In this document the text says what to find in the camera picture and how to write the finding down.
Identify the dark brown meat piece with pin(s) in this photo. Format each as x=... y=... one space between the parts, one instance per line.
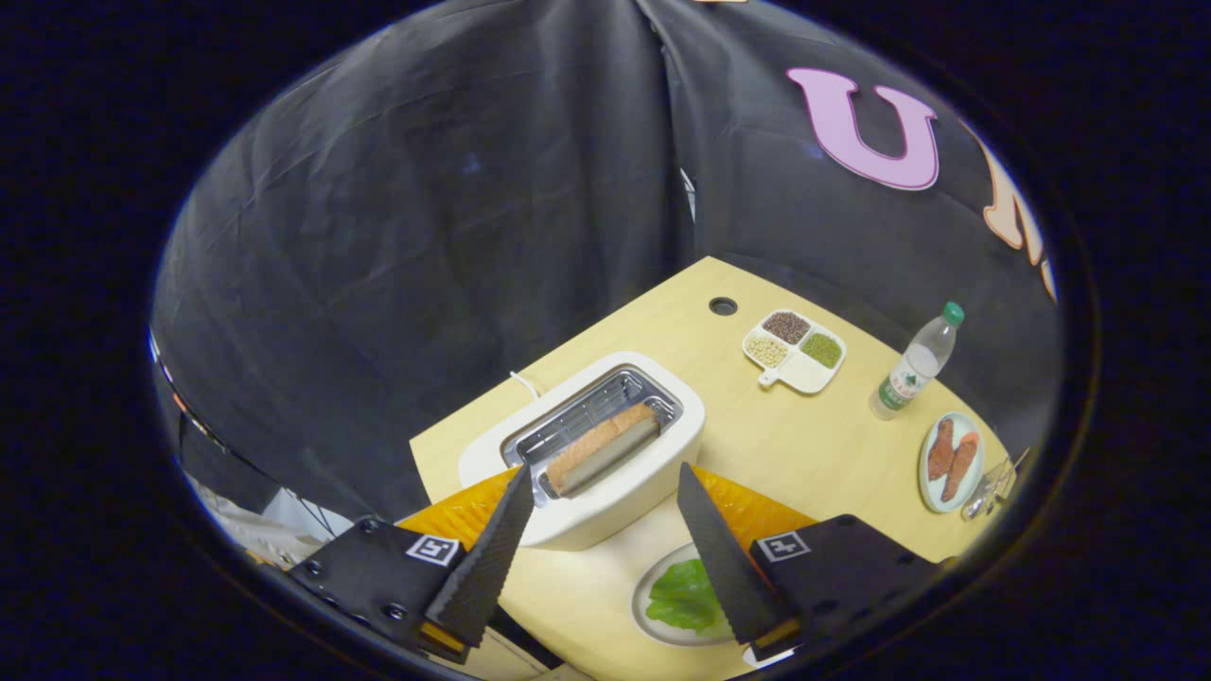
x=940 y=449

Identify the reddish brown meat piece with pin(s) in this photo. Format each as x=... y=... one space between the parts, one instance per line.
x=960 y=468

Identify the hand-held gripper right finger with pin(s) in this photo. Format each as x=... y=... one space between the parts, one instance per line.
x=724 y=567

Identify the toasted bread slice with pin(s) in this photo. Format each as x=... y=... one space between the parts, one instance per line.
x=601 y=449

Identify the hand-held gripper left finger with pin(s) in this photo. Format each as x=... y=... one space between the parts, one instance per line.
x=487 y=567

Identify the round white plate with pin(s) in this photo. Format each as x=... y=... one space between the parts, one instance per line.
x=643 y=605

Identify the light blue oval plate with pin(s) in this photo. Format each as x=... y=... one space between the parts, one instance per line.
x=932 y=497

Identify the white toaster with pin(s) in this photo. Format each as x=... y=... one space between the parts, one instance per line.
x=615 y=506

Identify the white divided bean dish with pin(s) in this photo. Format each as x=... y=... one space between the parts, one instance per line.
x=799 y=376

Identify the cream furniture frame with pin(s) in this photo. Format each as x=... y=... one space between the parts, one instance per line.
x=501 y=664

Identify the green lettuce leaf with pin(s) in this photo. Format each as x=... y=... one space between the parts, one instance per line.
x=681 y=596

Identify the clear plastic water bottle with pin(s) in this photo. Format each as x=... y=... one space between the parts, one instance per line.
x=910 y=378

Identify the white irregular glossy plate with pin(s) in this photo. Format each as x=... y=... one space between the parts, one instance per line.
x=766 y=655

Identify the black backdrop cloth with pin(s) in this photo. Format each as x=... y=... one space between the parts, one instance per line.
x=426 y=236

